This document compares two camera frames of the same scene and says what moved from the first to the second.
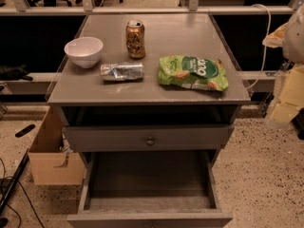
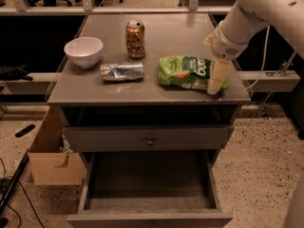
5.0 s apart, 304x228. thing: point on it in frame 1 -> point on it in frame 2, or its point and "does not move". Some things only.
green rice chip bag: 187,71 does not move
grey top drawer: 147,138 does not move
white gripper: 294,39 -> 225,45
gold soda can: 135,36 does not move
